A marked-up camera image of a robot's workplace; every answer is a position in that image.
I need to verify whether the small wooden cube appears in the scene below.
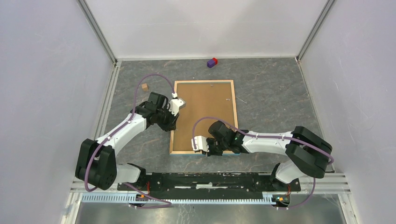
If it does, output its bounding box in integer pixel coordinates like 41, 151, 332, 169
141, 83, 149, 92

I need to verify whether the red purple toy block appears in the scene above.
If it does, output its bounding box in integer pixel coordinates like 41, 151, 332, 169
206, 58, 218, 68

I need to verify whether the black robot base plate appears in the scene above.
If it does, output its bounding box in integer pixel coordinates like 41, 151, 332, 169
117, 172, 301, 199

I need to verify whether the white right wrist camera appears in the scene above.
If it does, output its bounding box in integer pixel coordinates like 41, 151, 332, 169
191, 136, 209, 153

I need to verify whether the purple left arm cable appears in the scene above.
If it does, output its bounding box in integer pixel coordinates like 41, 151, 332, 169
84, 73, 177, 209

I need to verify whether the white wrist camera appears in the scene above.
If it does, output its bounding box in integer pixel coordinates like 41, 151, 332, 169
191, 136, 209, 153
169, 98, 186, 117

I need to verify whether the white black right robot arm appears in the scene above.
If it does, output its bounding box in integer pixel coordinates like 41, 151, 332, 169
194, 121, 332, 190

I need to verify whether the slotted cable duct rail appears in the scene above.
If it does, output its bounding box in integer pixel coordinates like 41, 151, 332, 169
81, 193, 276, 205

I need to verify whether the brown frame backing board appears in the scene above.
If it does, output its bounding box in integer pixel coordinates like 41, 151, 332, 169
172, 82, 237, 152

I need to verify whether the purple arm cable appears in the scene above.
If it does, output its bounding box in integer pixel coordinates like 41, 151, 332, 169
191, 116, 335, 210
84, 73, 177, 209

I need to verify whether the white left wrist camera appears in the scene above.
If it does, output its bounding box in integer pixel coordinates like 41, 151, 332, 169
169, 98, 186, 117

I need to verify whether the blue wooden picture frame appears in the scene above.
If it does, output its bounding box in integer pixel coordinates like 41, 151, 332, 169
169, 79, 242, 156

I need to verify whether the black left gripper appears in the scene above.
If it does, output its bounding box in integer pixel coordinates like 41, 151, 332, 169
156, 105, 180, 133

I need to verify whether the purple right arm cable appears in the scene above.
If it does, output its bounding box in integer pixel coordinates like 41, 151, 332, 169
191, 116, 335, 210

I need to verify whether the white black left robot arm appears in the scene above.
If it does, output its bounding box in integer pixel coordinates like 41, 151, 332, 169
75, 92, 185, 192

